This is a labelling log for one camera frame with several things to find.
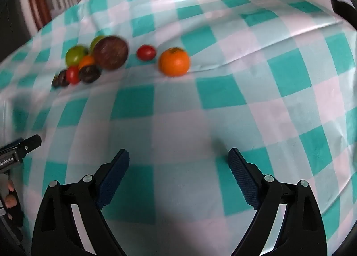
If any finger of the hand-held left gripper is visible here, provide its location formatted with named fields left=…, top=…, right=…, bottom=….
left=0, top=135, right=42, bottom=164

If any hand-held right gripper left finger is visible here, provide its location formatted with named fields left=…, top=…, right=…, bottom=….
left=31, top=148, right=130, bottom=256

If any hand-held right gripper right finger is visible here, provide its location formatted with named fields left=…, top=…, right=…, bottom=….
left=228, top=148, right=327, bottom=256

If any large green tomato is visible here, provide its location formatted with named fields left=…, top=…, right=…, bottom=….
left=65, top=45, right=88, bottom=67

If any red tomato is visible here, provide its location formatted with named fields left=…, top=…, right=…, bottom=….
left=66, top=66, right=81, bottom=85
left=136, top=45, right=157, bottom=62

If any person's left hand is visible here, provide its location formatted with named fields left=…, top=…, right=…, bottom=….
left=2, top=179, right=25, bottom=228

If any dark purple plum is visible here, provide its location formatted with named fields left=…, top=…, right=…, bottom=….
left=52, top=70, right=70, bottom=87
left=79, top=65, right=101, bottom=84

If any teal checkered tablecloth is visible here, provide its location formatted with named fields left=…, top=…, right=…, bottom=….
left=0, top=0, right=357, bottom=256

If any small orange tangerine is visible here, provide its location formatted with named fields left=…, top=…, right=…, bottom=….
left=78, top=55, right=97, bottom=70

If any small green tomato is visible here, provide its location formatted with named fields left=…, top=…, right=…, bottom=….
left=90, top=35, right=105, bottom=51

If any large brown round fruit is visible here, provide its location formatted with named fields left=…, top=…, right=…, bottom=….
left=92, top=36, right=129, bottom=71

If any large orange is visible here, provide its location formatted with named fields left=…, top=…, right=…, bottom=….
left=158, top=47, right=191, bottom=77

